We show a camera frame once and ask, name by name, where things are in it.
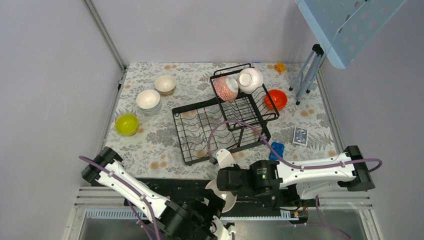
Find beige bowl top tier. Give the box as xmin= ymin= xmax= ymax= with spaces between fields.
xmin=205 ymin=179 xmax=237 ymax=213

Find black wire dish rack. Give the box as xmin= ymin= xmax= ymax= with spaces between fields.
xmin=171 ymin=62 xmax=281 ymax=167

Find pink patterned bowl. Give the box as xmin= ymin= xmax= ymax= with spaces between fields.
xmin=212 ymin=76 xmax=239 ymax=103

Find orange bowl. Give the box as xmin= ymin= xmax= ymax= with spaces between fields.
xmin=264 ymin=89 xmax=288 ymax=102
xmin=264 ymin=99 xmax=288 ymax=111

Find white bowl top tier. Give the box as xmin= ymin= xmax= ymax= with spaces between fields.
xmin=237 ymin=67 xmax=264 ymax=94

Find white ribbed bowl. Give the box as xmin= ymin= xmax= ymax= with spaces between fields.
xmin=136 ymin=89 xmax=162 ymax=109
xmin=137 ymin=102 xmax=162 ymax=116

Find lime green bowl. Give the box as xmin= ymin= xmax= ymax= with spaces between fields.
xmin=114 ymin=113 xmax=139 ymax=136

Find cream floral bowl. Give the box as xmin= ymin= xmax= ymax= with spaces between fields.
xmin=154 ymin=75 xmax=177 ymax=96

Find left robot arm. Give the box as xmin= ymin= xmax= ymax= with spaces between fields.
xmin=79 ymin=148 xmax=236 ymax=240

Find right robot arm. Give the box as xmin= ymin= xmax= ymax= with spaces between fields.
xmin=215 ymin=145 xmax=375 ymax=206

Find blue toy truck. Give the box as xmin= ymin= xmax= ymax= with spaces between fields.
xmin=268 ymin=142 xmax=285 ymax=161

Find blue playing card box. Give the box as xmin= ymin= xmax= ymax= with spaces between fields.
xmin=292 ymin=126 xmax=308 ymax=146

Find floral table mat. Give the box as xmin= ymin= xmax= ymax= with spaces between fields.
xmin=105 ymin=62 xmax=342 ymax=180

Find orange toy block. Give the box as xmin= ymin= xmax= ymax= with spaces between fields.
xmin=273 ymin=62 xmax=287 ymax=74

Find light blue folding stool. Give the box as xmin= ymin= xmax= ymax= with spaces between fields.
xmin=289 ymin=0 xmax=405 ymax=105

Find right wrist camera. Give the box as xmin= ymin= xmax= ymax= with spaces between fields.
xmin=215 ymin=148 xmax=236 ymax=169

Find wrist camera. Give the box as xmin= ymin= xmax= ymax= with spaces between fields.
xmin=215 ymin=148 xmax=236 ymax=169
xmin=209 ymin=215 xmax=237 ymax=240

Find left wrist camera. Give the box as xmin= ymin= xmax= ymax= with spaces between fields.
xmin=209 ymin=215 xmax=237 ymax=240

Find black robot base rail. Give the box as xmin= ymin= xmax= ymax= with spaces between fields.
xmin=137 ymin=178 xmax=316 ymax=220

